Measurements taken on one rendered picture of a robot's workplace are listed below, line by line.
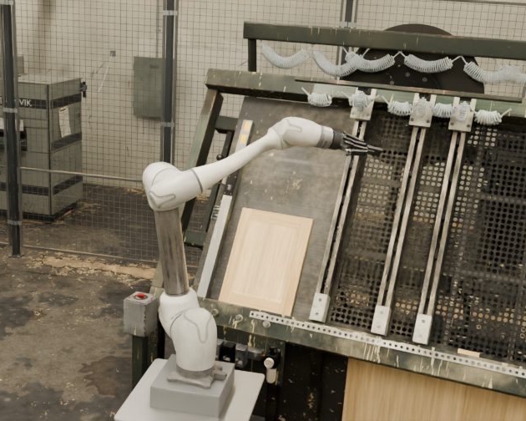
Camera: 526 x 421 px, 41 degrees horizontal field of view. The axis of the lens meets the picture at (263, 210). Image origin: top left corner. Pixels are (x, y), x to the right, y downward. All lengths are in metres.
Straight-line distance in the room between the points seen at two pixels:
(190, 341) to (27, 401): 1.86
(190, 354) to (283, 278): 0.79
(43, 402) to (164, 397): 1.67
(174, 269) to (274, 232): 0.77
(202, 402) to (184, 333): 0.27
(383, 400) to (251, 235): 1.03
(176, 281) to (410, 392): 1.30
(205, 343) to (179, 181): 0.65
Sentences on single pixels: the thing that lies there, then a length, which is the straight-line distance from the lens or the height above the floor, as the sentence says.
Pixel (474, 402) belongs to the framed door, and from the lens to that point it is 3.51.
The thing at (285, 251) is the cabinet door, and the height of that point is 1.15.
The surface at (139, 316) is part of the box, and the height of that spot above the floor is 0.86.
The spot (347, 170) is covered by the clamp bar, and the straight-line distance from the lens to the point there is 3.43.
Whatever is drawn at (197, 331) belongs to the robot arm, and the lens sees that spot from 2.77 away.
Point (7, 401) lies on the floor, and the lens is 4.48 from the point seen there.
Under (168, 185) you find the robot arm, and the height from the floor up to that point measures 1.63.
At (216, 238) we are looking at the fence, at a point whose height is 1.16.
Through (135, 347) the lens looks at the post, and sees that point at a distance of 3.49.
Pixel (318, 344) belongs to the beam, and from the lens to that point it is 3.28.
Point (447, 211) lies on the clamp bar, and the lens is 3.31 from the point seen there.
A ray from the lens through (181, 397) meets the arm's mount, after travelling 2.83.
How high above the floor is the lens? 2.28
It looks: 16 degrees down
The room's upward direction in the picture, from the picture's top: 4 degrees clockwise
